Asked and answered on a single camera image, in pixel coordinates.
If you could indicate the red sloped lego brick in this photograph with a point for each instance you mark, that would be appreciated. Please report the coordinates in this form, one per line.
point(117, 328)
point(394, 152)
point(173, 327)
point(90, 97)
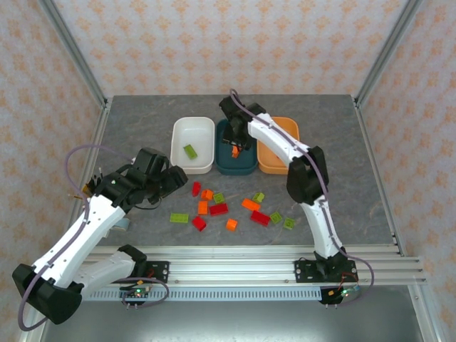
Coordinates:
point(196, 189)

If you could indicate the long green lego brick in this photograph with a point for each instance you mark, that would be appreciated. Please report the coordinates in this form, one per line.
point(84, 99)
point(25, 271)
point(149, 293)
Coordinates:
point(179, 218)
point(190, 151)

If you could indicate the long red lego brick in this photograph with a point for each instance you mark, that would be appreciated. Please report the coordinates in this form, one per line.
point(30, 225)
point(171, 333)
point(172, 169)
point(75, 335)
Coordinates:
point(218, 209)
point(260, 218)

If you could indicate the long orange lego brick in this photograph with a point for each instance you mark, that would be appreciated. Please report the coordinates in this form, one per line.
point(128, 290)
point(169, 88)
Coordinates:
point(250, 204)

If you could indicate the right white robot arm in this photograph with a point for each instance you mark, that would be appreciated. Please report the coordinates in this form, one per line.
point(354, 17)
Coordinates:
point(320, 221)

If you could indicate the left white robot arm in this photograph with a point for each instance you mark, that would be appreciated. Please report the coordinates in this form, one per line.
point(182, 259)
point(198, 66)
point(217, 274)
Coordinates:
point(71, 246)

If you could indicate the teal plastic container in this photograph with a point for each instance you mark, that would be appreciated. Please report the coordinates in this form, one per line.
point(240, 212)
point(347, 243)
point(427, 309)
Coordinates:
point(228, 167)

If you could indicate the white plastic container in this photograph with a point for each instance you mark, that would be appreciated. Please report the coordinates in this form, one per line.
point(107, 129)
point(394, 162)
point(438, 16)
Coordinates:
point(194, 128)

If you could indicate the pale blue case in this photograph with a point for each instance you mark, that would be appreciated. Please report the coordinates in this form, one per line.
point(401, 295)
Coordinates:
point(123, 225)

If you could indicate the orange plastic container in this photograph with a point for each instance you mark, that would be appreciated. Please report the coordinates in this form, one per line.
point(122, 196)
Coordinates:
point(285, 124)

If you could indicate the wooden pencil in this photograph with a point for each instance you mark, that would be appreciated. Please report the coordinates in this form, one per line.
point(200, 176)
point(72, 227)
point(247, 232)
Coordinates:
point(75, 196)

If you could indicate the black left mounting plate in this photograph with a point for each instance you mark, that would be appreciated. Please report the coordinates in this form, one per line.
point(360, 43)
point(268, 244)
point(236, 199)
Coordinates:
point(160, 272)

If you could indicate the black mounting plate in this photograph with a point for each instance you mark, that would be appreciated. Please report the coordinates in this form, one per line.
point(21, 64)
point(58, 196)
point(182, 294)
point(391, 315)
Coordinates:
point(160, 272)
point(303, 272)

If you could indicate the left controller circuit board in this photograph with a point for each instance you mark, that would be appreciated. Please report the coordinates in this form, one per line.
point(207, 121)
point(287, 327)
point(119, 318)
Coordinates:
point(137, 293)

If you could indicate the controller circuit board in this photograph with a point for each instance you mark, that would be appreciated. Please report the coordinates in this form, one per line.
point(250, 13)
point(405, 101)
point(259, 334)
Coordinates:
point(343, 293)
point(137, 293)

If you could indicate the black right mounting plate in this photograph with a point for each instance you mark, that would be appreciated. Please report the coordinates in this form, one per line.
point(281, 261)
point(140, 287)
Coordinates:
point(303, 272)

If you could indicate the right controller circuit board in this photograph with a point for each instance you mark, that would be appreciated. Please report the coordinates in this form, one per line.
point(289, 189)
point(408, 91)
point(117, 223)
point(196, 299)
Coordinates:
point(343, 293)

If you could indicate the aluminium side rail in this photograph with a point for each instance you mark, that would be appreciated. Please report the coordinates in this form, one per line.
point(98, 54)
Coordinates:
point(97, 135)
point(379, 178)

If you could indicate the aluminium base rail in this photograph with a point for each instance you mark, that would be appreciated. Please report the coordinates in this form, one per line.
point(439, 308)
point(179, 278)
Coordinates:
point(231, 267)

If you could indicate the aluminium corner post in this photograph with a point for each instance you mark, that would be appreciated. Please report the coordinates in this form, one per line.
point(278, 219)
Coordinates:
point(75, 53)
point(386, 53)

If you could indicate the aluminium lower frame rail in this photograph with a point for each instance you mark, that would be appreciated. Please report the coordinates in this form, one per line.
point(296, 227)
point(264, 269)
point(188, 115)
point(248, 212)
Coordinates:
point(424, 313)

